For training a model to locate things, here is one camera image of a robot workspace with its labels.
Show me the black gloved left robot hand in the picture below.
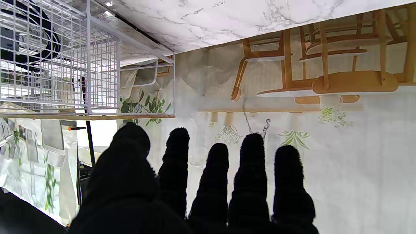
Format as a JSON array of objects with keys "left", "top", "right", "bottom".
[{"left": 67, "top": 122, "right": 320, "bottom": 234}]

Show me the black cable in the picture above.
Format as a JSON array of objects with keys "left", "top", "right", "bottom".
[{"left": 0, "top": 0, "right": 62, "bottom": 70}]

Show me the printed cafe scene backdrop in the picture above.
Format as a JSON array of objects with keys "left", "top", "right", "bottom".
[{"left": 0, "top": 3, "right": 416, "bottom": 234}]

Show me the wire rack with wooden top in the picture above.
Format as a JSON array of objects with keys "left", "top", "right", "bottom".
[{"left": 0, "top": 0, "right": 176, "bottom": 121}]

